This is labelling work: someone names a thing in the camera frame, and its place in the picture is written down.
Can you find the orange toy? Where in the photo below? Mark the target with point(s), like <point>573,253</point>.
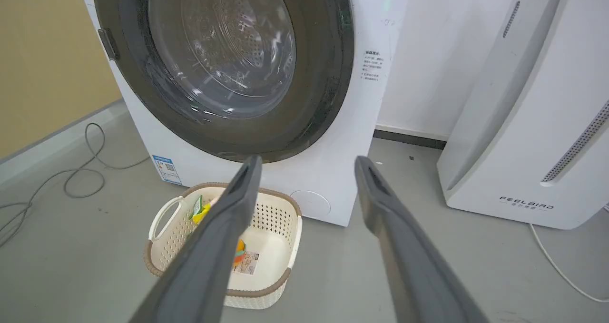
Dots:
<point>238,251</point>

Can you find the white air purifier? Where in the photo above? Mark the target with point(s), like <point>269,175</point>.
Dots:
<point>537,123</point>

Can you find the dark round washing machine door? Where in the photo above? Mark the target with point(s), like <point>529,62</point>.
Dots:
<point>228,66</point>

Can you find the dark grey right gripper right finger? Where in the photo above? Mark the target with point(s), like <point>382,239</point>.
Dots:
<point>409,261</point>

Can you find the white front-load washing machine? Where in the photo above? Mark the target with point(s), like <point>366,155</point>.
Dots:
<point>361,137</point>

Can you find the cream perforated laundry basket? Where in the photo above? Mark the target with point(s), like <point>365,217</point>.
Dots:
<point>269,237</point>

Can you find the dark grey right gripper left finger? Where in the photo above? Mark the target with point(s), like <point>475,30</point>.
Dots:
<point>204,261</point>

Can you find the yellow green toy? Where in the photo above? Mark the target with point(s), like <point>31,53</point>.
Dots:
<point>200,211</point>

